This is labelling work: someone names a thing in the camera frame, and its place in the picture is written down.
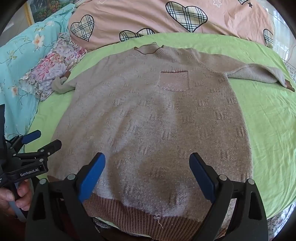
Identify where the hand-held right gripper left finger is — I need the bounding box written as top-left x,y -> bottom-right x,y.
25,152 -> 109,241

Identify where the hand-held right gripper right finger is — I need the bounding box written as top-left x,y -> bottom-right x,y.
189,152 -> 269,241

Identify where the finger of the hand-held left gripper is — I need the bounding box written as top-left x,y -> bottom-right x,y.
6,130 -> 42,151
14,139 -> 62,163

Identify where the beige knitted sweater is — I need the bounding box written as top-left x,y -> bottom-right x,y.
47,42 -> 296,234

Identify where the person's left hand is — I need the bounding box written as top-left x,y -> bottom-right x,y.
0,179 -> 33,217

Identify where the floral ruffled pillow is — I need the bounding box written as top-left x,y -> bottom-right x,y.
20,32 -> 88,102

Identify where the green bed sheet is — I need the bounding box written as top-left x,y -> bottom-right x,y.
24,32 -> 296,219

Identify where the teal floral blanket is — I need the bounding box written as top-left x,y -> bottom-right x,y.
0,5 -> 77,139

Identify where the framed landscape painting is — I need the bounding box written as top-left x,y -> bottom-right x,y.
24,0 -> 81,25

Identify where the pink quilt with plaid hearts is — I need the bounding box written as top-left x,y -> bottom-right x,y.
68,0 -> 275,52

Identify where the white curtain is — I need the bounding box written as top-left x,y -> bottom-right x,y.
270,5 -> 296,64

